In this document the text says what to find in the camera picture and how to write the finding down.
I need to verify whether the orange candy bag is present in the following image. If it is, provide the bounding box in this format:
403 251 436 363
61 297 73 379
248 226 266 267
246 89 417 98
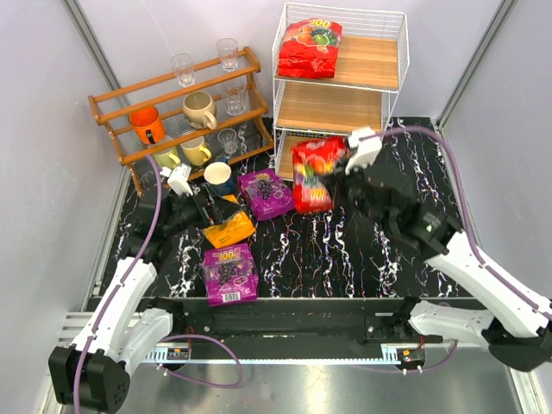
201 195 255 248

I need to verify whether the red candy bag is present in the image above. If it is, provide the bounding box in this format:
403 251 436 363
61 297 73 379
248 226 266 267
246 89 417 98
291 136 347 214
277 18 342 79

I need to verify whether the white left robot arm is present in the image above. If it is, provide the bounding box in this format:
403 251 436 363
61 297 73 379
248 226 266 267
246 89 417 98
48 179 242 413

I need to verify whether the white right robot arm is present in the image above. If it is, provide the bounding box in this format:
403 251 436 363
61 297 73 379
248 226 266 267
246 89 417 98
337 166 551 372

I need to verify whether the purple candy bag back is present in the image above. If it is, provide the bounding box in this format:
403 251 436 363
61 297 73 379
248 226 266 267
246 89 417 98
237 168 295 221

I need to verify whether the purple candy bag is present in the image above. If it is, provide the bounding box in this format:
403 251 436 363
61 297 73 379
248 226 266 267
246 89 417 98
203 243 259 307
237 168 295 221

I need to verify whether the purple candy bag front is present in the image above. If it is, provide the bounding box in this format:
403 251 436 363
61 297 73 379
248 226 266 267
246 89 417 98
203 243 259 307

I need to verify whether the clear glass bottom shelf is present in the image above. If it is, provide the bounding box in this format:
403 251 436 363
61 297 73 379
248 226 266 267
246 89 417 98
217 129 238 157

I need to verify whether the clear glass shelf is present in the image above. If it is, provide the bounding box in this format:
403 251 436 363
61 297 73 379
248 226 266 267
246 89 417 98
217 129 238 157
219 78 246 116

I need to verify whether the clear glass middle shelf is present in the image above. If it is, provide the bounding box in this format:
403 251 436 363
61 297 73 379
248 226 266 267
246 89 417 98
219 78 246 116

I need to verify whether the blue mug white inside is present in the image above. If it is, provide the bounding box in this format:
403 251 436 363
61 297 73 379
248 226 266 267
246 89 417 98
204 161 235 196

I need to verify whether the pale green mug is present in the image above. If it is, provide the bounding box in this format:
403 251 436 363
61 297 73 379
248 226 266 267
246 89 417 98
153 147 181 169

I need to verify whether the yellow mug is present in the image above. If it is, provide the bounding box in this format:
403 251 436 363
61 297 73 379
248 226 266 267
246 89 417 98
180 136 212 166

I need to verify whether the wooden cup rack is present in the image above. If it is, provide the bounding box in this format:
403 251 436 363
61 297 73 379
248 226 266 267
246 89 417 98
88 47 274 195

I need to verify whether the orange mug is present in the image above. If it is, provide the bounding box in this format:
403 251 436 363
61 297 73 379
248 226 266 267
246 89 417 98
129 106 166 145

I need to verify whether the beige round mug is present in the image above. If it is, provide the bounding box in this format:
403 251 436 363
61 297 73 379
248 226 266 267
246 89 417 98
183 91 218 130

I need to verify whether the clear glass top left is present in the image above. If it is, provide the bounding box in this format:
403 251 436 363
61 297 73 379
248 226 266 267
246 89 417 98
170 53 195 88

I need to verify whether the clear glass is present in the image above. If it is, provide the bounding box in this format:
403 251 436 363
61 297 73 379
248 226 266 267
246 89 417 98
216 38 239 72
170 53 195 88

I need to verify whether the clear glass top right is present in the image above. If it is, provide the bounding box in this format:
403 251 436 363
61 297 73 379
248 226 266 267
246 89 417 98
216 38 239 72

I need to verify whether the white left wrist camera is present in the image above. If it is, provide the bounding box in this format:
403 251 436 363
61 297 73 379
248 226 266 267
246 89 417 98
160 163 193 197

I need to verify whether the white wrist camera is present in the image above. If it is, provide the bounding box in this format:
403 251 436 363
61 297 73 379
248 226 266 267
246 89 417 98
345 127 383 175
160 163 193 197

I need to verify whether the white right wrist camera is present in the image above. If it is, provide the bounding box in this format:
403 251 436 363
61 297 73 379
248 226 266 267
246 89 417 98
345 127 383 175

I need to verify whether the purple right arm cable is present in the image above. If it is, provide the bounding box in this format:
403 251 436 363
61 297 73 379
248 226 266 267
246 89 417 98
357 126 552 374

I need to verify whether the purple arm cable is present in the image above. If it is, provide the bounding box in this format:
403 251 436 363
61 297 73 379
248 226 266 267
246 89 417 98
72 154 245 414
357 126 552 374

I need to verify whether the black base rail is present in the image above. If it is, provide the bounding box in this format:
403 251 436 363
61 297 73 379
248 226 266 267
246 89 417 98
136 298 441 345

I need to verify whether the white wire wooden shelf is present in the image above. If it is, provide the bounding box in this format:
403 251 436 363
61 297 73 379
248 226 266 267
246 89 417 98
272 3 410 179

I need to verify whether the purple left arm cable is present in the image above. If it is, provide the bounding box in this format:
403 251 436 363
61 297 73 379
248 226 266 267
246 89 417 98
72 154 245 414

